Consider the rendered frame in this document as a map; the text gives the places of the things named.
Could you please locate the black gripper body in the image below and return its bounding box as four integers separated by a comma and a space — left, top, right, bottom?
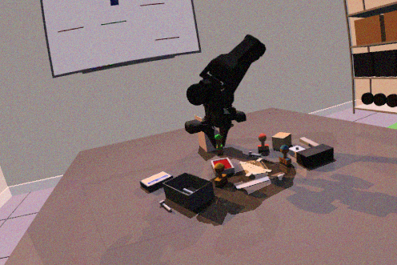
185, 98, 246, 134

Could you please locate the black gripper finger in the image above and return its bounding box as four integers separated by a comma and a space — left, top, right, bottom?
202, 129, 217, 149
219, 124, 234, 147

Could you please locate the red-handled rubber stamp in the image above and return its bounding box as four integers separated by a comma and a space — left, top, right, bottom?
258, 134, 269, 153

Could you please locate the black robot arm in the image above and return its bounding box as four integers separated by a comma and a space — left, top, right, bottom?
186, 34, 266, 128

